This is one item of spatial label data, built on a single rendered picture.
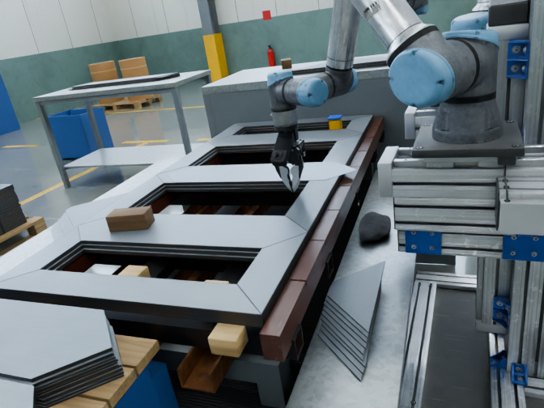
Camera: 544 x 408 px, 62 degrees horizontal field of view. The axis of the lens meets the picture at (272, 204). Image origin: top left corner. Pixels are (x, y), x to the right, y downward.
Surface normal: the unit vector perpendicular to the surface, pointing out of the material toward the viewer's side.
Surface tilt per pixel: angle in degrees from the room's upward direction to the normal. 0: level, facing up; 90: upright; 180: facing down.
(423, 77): 96
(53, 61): 90
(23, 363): 0
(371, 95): 90
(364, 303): 0
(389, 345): 0
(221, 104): 90
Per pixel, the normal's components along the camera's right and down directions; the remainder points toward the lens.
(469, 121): -0.30, 0.12
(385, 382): -0.14, -0.91
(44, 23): 0.91, 0.03
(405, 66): -0.69, 0.46
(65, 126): -0.39, 0.41
